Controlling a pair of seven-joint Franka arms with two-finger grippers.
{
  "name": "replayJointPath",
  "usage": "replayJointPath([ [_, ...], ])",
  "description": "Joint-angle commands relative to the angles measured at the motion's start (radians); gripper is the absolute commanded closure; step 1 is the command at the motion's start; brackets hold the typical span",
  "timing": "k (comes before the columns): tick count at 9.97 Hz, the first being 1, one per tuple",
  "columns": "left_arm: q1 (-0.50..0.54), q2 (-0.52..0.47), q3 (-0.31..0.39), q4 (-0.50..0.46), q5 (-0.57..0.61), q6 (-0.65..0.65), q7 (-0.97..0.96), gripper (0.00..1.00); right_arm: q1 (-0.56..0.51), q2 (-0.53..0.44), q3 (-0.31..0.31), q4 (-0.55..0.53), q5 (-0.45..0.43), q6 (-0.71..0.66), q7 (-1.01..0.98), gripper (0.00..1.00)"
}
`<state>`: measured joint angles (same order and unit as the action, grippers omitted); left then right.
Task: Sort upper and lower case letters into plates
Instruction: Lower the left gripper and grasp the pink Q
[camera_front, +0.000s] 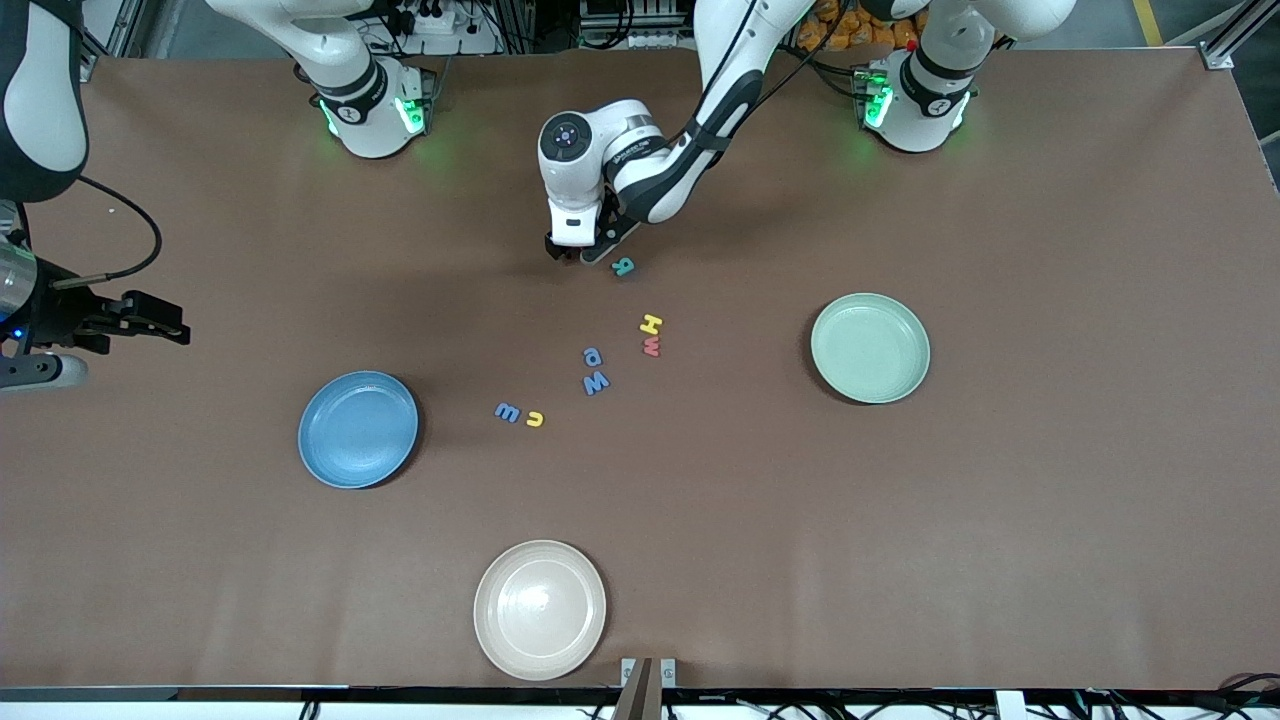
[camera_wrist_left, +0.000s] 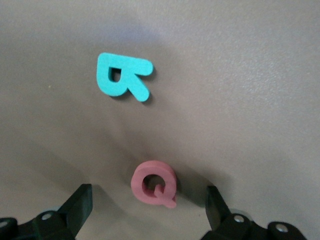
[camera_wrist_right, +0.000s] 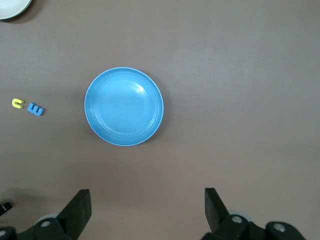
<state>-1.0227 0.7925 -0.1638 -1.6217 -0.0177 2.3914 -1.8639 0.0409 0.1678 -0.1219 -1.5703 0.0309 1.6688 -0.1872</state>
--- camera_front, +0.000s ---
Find black electronics rack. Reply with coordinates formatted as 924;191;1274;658
580;0;701;51

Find white power strip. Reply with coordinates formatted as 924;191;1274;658
400;0;501;56

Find blue plate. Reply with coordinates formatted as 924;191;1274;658
298;371;420;490

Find green plate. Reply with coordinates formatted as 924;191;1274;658
810;292;932;406

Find orange snack packets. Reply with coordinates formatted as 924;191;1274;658
797;0;921;53

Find beige plate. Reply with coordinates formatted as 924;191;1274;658
473;540;608;683

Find brown table cover sheet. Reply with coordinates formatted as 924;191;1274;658
0;48;1280;691

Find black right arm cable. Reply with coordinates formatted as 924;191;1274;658
50;176;164;291

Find metal camera bracket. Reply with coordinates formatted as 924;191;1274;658
612;657;677;720

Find aluminium frame profile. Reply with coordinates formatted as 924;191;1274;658
1195;0;1263;71

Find black cable bundle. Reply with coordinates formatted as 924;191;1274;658
1040;675;1280;720

